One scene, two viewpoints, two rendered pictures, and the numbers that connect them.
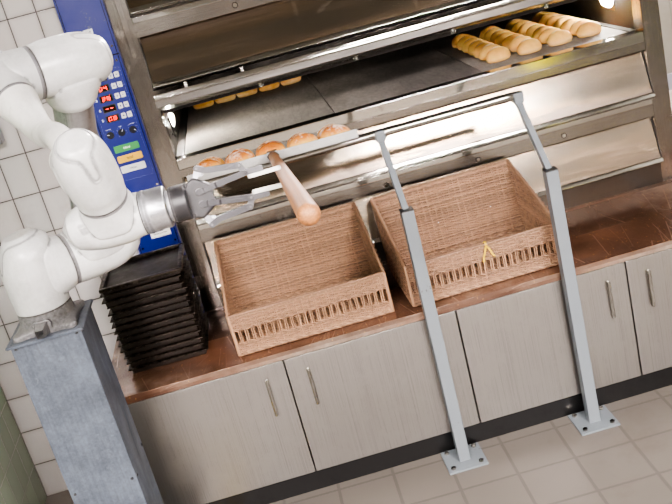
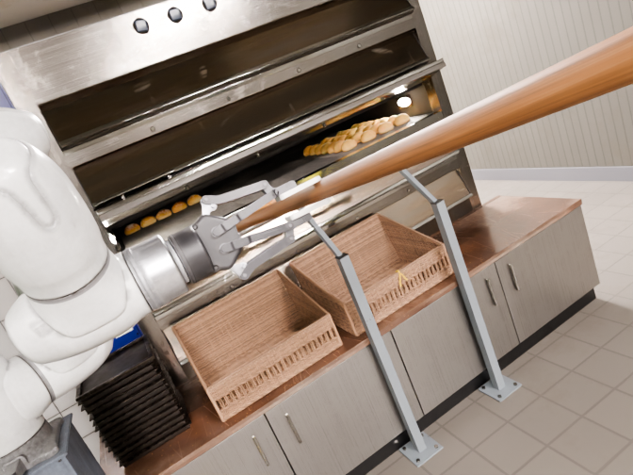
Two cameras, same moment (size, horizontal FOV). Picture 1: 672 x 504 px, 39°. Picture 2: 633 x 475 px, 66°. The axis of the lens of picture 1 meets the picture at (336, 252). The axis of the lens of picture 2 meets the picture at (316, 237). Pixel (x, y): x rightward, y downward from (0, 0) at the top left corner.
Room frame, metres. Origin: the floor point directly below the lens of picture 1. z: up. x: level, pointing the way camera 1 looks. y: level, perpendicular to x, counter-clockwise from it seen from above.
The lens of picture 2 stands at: (1.18, 0.31, 1.55)
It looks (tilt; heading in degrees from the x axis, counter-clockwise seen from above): 16 degrees down; 343
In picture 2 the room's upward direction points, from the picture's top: 23 degrees counter-clockwise
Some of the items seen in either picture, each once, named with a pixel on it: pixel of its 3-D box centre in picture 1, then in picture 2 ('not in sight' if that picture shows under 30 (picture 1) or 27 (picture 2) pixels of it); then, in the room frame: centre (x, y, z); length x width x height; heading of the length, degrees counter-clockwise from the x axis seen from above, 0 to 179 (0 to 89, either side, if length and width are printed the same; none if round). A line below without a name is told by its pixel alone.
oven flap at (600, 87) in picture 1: (421, 136); (315, 208); (3.42, -0.42, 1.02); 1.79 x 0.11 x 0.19; 93
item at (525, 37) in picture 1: (522, 34); (353, 135); (3.89, -0.98, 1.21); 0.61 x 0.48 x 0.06; 3
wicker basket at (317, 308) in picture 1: (299, 274); (253, 335); (3.12, 0.15, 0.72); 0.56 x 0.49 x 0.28; 93
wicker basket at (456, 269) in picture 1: (463, 228); (367, 267); (3.15, -0.46, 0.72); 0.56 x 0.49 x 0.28; 94
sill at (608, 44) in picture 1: (411, 98); (302, 182); (3.44, -0.42, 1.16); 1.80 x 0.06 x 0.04; 93
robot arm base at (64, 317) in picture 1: (45, 316); (18, 450); (2.50, 0.84, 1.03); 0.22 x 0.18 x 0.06; 2
